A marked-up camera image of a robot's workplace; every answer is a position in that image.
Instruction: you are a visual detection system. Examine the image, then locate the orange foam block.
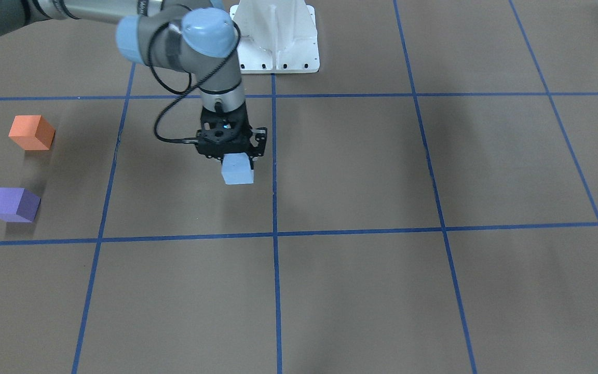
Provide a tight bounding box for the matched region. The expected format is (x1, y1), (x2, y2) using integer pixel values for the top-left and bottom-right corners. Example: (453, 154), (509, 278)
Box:
(8, 115), (56, 151)

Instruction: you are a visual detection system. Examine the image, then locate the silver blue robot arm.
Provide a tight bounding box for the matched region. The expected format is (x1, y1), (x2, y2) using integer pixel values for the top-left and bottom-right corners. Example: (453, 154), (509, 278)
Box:
(0, 1), (267, 172)

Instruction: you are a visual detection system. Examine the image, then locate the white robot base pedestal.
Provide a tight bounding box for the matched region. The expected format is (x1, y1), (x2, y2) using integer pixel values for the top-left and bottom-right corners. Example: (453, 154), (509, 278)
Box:
(229, 1), (321, 74)

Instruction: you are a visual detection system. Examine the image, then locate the purple foam block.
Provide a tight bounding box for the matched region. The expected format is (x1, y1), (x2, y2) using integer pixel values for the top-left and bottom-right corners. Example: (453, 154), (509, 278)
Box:
(0, 187), (41, 223)

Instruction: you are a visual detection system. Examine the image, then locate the light blue foam block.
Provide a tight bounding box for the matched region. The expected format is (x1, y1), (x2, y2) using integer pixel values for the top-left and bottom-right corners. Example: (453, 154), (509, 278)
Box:
(221, 152), (254, 185)

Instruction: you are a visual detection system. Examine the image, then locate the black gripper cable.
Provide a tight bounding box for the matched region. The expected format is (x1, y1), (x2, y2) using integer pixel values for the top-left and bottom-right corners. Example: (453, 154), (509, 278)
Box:
(146, 21), (242, 144)

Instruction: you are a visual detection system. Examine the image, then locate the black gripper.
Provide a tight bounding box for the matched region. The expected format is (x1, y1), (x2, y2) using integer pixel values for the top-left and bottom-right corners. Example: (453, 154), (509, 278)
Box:
(196, 103), (268, 170)

